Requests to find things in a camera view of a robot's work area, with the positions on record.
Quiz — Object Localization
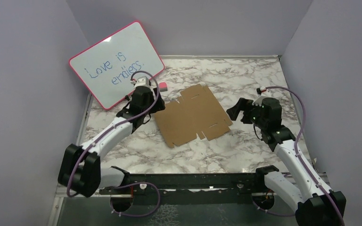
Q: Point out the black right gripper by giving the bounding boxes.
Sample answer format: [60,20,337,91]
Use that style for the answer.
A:
[227,97,268,129]

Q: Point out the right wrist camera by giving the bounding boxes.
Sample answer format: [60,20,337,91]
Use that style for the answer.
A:
[256,87,267,96]

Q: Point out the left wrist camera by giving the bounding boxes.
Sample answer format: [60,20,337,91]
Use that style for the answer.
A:
[131,76,151,89]

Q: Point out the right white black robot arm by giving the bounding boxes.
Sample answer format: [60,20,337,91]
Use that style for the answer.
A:
[226,97,346,226]

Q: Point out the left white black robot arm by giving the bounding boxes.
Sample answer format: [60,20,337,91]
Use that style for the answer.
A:
[58,86,165,197]

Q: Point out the black metal base rail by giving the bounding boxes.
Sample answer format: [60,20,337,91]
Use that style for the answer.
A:
[99,173,275,209]

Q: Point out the brown cardboard box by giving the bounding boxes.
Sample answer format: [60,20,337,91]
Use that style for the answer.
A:
[153,84,232,148]

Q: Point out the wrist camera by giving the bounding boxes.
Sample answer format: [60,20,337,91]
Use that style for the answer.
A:
[256,87,267,96]
[131,76,151,89]

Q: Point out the pink whiteboard eraser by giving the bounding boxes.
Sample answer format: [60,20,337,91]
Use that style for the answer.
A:
[158,82,168,92]

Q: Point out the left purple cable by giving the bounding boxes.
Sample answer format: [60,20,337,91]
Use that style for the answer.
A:
[66,70,161,218]

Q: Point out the pink framed whiteboard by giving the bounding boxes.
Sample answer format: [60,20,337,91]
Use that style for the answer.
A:
[69,21,165,110]

